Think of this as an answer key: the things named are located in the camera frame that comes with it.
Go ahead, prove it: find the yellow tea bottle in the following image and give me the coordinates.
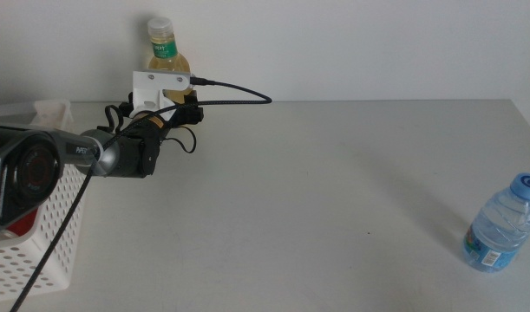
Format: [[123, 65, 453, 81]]
[[146, 16, 192, 105]]

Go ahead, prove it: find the red drink can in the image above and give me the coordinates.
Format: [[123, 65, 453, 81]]
[[6, 206, 41, 237]]

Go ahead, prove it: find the clear water bottle blue cap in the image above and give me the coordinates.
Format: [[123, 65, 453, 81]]
[[461, 172, 530, 273]]

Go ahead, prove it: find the white perforated plastic basket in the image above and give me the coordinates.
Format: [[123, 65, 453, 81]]
[[0, 99, 88, 303]]

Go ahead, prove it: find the thin black wire loop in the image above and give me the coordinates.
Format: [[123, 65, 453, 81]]
[[102, 103, 132, 136], [163, 124, 198, 155]]

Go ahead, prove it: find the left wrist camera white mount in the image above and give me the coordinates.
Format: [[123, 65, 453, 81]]
[[131, 69, 194, 123]]

